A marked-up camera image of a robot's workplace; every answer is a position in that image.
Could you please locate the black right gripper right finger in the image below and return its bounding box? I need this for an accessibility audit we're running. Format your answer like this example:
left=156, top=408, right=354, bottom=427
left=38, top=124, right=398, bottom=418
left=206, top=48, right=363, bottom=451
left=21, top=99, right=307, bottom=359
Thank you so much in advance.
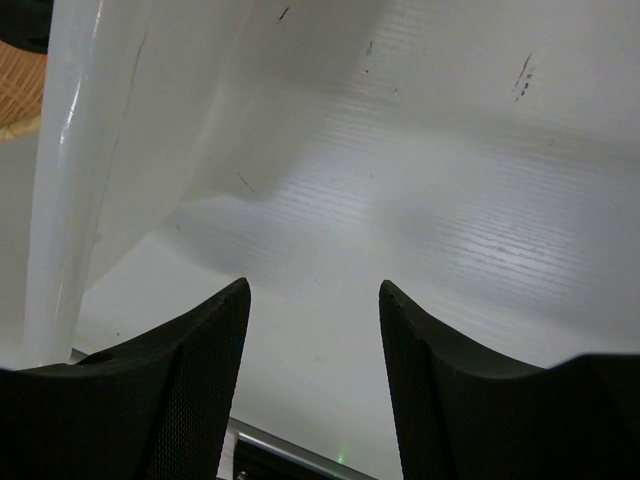
left=379, top=281, right=639, bottom=479

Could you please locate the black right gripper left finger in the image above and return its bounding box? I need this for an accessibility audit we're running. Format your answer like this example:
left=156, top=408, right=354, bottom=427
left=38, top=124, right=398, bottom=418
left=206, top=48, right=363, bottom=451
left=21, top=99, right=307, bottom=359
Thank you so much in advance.
left=1, top=279, right=250, bottom=479

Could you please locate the translucent white plastic bin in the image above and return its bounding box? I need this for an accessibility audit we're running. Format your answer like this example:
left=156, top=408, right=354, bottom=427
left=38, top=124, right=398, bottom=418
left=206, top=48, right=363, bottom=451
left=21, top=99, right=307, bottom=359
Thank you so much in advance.
left=0, top=0, right=391, bottom=371

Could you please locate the woven bamboo triangular basket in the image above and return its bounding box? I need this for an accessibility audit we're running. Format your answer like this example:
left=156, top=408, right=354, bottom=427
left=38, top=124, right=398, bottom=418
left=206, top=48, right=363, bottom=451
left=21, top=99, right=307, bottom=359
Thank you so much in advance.
left=0, top=42, right=48, bottom=142

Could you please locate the black round plate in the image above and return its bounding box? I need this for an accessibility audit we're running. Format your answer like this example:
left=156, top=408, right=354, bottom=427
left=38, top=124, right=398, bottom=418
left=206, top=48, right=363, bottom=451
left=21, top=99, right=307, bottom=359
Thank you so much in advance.
left=0, top=0, right=54, bottom=54

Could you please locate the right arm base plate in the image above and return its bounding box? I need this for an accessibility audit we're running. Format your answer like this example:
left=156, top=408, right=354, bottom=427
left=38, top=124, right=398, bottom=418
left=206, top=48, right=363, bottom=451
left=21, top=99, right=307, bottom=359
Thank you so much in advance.
left=217, top=418, right=371, bottom=480

